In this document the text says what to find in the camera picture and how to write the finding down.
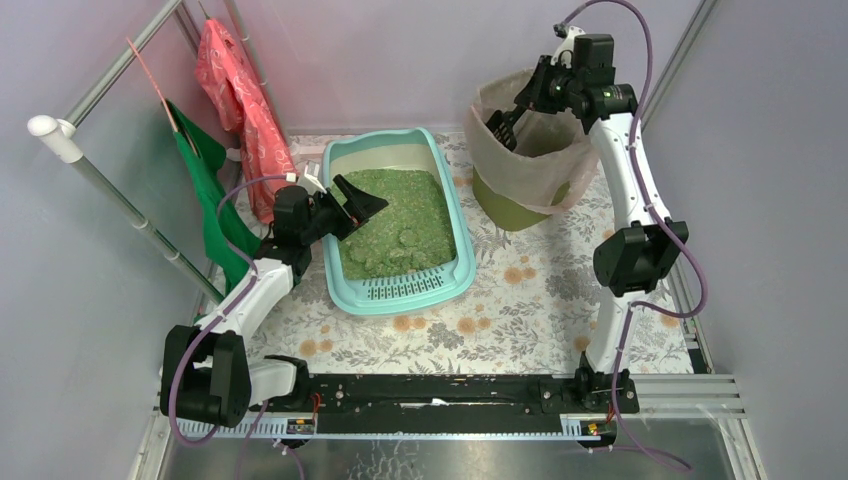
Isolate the black litter scoop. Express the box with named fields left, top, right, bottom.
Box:
left=485, top=106, right=527, bottom=151

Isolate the teal litter box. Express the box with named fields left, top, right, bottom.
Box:
left=321, top=128, right=476, bottom=316

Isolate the bin with plastic liner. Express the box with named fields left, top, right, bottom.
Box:
left=463, top=69, right=600, bottom=232

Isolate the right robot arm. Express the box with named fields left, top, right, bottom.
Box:
left=492, top=28, right=689, bottom=407

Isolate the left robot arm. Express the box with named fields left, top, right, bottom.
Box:
left=160, top=175, right=389, bottom=428

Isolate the green cat litter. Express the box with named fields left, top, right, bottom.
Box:
left=338, top=169, right=456, bottom=280

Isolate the green cloth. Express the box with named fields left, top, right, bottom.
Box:
left=166, top=101, right=261, bottom=292

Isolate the pink patterned cloth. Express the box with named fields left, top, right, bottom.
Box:
left=194, top=18, right=299, bottom=225

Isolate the floral mat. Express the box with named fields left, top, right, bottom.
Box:
left=188, top=132, right=694, bottom=376

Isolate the pink hanger rod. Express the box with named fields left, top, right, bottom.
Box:
left=125, top=38, right=179, bottom=134

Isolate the white capped metal pole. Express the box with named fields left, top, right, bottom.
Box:
left=27, top=115, right=223, bottom=303

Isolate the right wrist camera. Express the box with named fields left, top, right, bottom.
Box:
left=550, top=23, right=586, bottom=68

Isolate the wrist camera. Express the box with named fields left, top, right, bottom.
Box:
left=550, top=23, right=586, bottom=68
left=285, top=162, right=327, bottom=195

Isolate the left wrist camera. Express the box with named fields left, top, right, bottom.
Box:
left=285, top=162, right=327, bottom=195

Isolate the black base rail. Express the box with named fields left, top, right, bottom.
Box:
left=268, top=374, right=640, bottom=435

